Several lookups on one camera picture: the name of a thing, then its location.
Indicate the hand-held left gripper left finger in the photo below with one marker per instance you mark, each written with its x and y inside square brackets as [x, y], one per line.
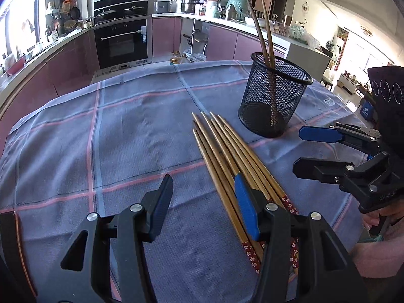
[161, 205]

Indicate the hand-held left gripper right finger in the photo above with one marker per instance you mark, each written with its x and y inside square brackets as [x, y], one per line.
[246, 208]

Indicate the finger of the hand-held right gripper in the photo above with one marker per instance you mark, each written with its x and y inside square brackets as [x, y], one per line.
[318, 134]
[322, 172]

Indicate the bundle of wooden chopsticks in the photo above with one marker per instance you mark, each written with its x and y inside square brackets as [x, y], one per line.
[221, 157]

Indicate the black mesh utensil holder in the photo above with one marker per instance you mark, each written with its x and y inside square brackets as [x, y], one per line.
[284, 82]

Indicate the dark wooden chopstick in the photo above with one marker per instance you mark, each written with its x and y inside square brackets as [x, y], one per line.
[268, 25]
[256, 26]

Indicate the person's right forearm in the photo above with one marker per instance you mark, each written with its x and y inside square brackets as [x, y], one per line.
[378, 255]

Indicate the person's right hand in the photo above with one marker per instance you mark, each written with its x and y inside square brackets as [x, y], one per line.
[371, 221]

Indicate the blue bin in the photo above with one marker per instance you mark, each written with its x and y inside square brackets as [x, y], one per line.
[367, 110]

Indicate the white low cabinet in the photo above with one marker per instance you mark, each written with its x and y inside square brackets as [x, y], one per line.
[348, 83]

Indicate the white counter end panel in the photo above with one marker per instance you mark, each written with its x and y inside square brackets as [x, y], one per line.
[306, 63]

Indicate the blue checked tablecloth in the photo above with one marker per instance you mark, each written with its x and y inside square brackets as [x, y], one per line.
[126, 139]

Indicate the crumpled green plastic bag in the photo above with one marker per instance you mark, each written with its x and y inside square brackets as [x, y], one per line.
[298, 34]

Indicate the clear egg carton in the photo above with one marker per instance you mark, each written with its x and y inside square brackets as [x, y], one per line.
[279, 29]

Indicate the pink base cabinet run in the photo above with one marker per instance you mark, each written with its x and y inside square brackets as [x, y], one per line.
[227, 42]
[56, 69]

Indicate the clear plastic bag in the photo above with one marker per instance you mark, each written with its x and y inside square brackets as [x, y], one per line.
[197, 57]

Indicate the yellow oil bottle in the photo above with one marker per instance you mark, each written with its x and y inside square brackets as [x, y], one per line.
[177, 59]

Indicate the steel thermos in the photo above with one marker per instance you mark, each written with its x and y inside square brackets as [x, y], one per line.
[232, 12]

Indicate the white kitchen countertop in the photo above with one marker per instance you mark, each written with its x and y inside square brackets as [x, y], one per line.
[217, 21]

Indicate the black built-in oven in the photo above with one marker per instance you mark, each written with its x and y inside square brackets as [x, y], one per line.
[121, 47]

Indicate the white container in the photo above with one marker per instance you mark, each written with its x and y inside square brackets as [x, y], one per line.
[212, 9]

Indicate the stainless steel pot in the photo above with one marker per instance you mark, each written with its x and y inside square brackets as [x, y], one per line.
[189, 5]

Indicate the lidded black wok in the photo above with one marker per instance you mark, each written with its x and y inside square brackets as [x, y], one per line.
[105, 12]
[132, 9]

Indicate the pink bowl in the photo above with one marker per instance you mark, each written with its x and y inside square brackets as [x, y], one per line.
[15, 66]

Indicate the black integrated stove hood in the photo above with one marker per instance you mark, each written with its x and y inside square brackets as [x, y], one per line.
[121, 0]

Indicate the hanging black frying pan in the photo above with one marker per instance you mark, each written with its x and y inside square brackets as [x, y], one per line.
[75, 13]

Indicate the kitchen window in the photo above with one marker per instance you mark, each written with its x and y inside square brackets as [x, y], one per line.
[19, 15]

